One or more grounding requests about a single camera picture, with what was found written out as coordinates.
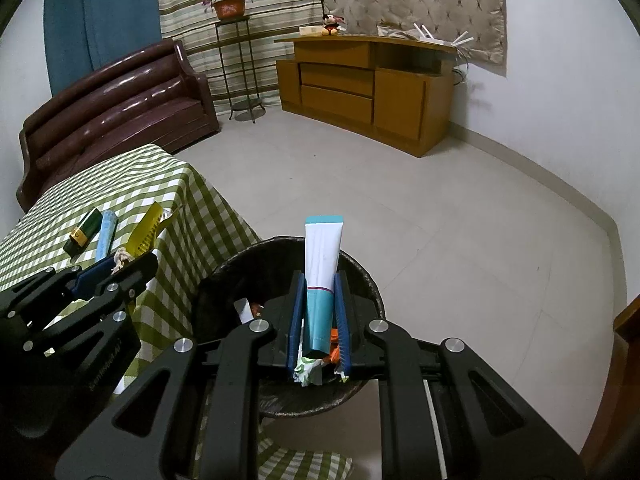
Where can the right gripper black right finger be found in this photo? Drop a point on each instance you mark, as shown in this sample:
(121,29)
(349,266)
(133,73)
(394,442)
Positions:
(445,412)

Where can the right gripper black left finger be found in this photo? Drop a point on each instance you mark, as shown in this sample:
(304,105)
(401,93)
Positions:
(193,412)

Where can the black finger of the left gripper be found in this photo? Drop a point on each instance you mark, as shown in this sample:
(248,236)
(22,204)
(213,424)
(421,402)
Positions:
(37,300)
(105,292)

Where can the dark green yellow bottle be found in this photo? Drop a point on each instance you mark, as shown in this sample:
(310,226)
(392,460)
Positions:
(81,235)

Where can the yellow snack wrapper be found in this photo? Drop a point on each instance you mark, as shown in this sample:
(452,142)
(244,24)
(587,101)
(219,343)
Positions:
(143,236)

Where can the light blue sachet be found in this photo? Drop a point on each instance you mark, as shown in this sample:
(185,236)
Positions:
(106,234)

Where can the green white snack wrapper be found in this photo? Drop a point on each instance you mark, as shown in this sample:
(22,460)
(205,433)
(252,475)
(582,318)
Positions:
(308,371)

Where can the orange plastic bag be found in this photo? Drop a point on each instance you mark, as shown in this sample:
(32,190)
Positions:
(334,356)

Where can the white teal tube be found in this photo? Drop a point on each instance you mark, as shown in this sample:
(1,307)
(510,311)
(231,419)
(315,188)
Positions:
(323,235)

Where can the black round trash bin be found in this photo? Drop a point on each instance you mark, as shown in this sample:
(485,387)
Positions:
(280,279)

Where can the green checkered tablecloth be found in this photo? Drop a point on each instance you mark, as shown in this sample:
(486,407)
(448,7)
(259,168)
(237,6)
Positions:
(203,233)

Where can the brown wooden furniture edge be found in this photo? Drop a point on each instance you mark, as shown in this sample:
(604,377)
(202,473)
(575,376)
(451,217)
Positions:
(611,450)

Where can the white wrapper in bin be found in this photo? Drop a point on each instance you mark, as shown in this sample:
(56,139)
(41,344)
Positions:
(243,310)

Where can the dark brown leather sofa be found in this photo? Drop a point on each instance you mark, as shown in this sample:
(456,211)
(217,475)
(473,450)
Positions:
(151,96)

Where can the blue curtain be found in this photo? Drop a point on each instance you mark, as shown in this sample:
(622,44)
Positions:
(81,36)

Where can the black metal plant stand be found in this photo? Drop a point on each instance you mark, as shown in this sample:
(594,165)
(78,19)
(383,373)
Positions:
(251,97)

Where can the potted plant in red pot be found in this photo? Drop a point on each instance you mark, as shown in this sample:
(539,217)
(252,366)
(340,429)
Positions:
(230,2)

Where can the small box on cabinet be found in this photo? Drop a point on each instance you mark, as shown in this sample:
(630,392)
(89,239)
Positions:
(311,31)

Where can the green striped curtain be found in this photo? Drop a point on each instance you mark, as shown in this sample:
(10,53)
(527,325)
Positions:
(270,22)

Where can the mickey mouse plush toy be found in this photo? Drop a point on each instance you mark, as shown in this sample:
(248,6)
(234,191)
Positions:
(333,24)

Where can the wooden tv cabinet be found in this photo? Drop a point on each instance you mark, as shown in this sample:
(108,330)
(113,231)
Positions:
(396,91)

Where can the white wifi router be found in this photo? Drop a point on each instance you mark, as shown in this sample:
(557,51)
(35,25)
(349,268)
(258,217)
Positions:
(421,33)

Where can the beige diamond pattern curtain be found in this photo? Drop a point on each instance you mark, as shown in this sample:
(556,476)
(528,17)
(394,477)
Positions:
(415,5)

